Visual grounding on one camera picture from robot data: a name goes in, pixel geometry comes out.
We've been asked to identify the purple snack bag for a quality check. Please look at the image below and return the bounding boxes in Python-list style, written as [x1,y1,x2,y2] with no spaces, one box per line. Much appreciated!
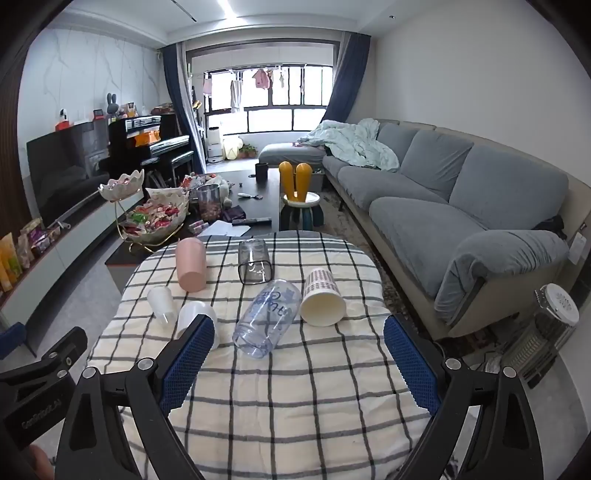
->
[18,217,62,269]

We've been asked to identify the clear snack jar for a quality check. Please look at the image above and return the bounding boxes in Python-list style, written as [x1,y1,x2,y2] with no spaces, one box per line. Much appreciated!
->
[197,184,221,221]

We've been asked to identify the grey television cabinet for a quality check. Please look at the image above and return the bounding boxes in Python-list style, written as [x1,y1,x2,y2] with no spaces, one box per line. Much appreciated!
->
[0,191,146,344]

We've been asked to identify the blue curtain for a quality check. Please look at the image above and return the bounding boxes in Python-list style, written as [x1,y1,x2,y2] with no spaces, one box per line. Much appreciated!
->
[325,33,371,124]
[163,42,207,171]

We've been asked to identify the white air purifier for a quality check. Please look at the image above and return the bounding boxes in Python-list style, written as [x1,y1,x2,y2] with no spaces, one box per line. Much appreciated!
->
[206,127,223,162]

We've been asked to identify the checked tablecloth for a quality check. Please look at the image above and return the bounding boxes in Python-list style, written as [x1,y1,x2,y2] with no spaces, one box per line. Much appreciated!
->
[85,230,432,480]

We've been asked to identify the white plastic cup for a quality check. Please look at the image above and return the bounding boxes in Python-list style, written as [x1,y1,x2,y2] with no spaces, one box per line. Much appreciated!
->
[177,301,220,352]

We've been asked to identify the person's left hand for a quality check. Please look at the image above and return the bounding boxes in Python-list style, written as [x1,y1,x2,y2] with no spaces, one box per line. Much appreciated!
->
[25,445,57,480]

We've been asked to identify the white tiered snack tray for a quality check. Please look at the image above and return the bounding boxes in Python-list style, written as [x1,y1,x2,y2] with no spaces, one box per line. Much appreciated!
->
[98,169,191,252]

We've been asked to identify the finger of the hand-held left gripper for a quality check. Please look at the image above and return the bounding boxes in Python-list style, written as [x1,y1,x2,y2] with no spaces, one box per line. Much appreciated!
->
[0,327,88,398]

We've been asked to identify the patterned paper cup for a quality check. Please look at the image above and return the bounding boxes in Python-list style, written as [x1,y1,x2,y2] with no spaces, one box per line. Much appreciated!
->
[300,268,347,326]

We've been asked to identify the pink cup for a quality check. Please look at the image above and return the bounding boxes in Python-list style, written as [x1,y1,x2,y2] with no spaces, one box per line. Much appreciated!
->
[175,237,207,293]

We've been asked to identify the small white cup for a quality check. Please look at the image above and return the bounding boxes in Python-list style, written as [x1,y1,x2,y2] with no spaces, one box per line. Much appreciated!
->
[147,285,176,326]

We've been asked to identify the light blue blanket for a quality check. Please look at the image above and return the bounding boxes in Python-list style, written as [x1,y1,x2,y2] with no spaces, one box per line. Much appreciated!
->
[298,119,400,172]

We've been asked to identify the dark coffee table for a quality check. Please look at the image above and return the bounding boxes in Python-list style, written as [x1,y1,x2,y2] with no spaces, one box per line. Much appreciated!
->
[105,170,282,280]

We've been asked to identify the flat screen television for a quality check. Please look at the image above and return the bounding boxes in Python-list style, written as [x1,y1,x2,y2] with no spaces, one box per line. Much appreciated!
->
[25,121,112,225]

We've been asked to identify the electric space heater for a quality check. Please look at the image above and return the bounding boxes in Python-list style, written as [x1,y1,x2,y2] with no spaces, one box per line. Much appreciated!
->
[501,284,580,388]

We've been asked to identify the black upright piano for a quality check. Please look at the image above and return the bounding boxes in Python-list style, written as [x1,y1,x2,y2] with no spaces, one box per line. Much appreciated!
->
[108,113,195,178]

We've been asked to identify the orange snack bag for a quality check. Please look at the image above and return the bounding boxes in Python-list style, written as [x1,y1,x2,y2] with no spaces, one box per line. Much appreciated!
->
[0,233,22,292]

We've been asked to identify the yellow rabbit ear stool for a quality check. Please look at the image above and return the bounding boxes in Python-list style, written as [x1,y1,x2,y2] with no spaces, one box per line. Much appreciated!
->
[278,161,321,230]

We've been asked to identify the clear grey square tumbler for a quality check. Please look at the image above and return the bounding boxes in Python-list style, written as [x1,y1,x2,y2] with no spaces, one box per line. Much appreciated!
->
[237,239,272,285]

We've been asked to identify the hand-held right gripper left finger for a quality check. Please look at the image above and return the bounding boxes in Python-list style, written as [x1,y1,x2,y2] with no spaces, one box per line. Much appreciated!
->
[55,314,218,480]

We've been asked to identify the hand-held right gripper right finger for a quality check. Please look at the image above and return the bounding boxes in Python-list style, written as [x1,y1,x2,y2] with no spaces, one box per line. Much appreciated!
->
[383,313,546,480]

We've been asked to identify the clear plastic cup blue print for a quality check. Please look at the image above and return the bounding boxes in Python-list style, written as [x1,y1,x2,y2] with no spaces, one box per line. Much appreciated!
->
[232,279,302,358]

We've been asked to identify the grey sofa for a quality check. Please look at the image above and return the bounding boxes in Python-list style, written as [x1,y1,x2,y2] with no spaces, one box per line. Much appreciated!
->
[257,119,587,342]

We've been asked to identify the white paper sheet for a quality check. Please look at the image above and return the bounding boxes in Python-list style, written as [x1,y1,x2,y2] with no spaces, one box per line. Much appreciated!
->
[196,220,252,237]

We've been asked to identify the black piano bench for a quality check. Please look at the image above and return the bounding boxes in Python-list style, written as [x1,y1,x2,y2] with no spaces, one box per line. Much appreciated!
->
[170,150,195,180]

